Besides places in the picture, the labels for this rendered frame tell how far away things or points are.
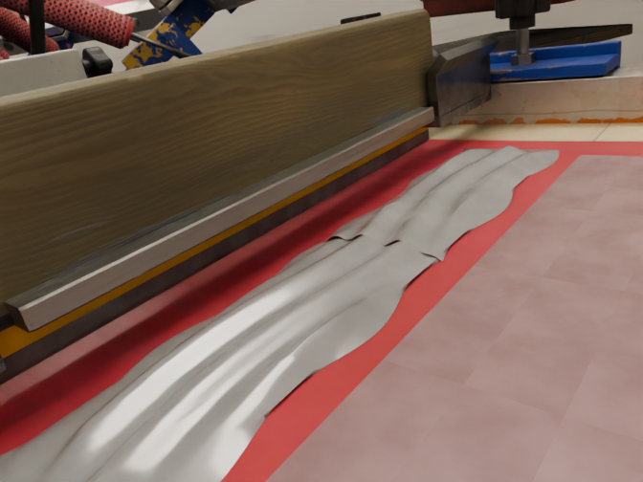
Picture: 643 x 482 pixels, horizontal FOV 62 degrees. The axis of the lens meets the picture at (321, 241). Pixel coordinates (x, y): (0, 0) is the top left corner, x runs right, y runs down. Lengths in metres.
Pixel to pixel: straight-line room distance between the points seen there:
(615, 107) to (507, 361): 0.31
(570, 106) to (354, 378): 0.34
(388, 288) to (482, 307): 0.04
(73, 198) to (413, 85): 0.26
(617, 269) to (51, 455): 0.22
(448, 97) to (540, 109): 0.09
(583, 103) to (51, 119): 0.38
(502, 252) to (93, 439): 0.18
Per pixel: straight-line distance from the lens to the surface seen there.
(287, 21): 2.95
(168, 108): 0.24
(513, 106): 0.49
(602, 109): 0.47
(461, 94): 0.44
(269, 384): 0.18
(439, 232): 0.27
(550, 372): 0.18
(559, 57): 0.52
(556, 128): 0.47
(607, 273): 0.24
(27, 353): 0.24
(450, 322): 0.21
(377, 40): 0.36
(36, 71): 0.53
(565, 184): 0.34
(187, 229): 0.23
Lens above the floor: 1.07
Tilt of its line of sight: 23 degrees down
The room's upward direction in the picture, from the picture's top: 10 degrees counter-clockwise
